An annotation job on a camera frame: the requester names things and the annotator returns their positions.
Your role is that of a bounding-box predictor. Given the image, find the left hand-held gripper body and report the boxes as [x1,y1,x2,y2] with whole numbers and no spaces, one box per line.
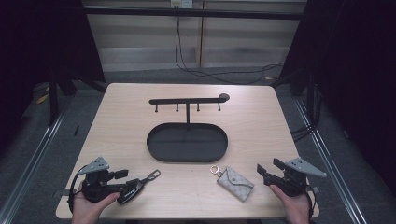
[78,156,128,203]

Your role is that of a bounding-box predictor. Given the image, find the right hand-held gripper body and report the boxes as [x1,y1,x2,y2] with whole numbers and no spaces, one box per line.
[263,157,328,198]

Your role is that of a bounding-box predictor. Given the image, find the black car key with clip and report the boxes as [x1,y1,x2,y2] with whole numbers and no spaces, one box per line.
[117,169,162,206]

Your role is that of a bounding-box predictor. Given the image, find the person's left hand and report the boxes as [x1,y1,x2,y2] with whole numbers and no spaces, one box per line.
[71,182,121,224]

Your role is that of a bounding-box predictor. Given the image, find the person's right hand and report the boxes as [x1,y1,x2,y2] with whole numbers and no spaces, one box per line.
[268,184,313,224]

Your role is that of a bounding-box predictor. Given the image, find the grey patterned key pouch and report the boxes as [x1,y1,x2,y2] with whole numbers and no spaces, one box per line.
[209,164,255,203]

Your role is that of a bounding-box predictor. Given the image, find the black key rack with tray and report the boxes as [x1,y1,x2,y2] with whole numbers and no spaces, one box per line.
[146,92,231,163]

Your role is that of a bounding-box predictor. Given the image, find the black metal stand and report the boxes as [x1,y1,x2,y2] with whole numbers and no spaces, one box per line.
[47,68,61,126]

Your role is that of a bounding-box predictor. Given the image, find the black curtain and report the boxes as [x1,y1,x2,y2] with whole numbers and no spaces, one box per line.
[279,0,396,190]
[0,0,106,153]

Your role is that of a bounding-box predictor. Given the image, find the left hand-held gripper cable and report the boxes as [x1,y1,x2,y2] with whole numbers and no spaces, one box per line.
[67,164,90,215]

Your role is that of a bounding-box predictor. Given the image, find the hand-held gripper cable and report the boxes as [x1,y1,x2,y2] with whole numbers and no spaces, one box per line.
[67,164,90,215]
[304,185,318,220]

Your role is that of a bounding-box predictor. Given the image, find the right hand-held gripper cable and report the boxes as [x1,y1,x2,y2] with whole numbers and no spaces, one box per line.
[304,185,318,220]

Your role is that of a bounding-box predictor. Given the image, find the metal floor rail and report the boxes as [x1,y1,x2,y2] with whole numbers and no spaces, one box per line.
[293,98,369,224]
[0,96,73,224]

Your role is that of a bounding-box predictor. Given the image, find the bundle of black cables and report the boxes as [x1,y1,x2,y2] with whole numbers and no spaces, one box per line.
[290,83,323,144]

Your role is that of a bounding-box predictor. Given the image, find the long black floor cable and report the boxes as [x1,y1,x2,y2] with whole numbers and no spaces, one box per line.
[174,15,285,86]

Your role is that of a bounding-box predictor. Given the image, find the black horizontal frame bar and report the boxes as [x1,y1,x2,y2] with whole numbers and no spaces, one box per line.
[83,7,306,21]

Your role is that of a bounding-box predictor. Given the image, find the white wall socket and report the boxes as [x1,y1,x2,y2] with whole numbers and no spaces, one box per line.
[170,0,194,9]

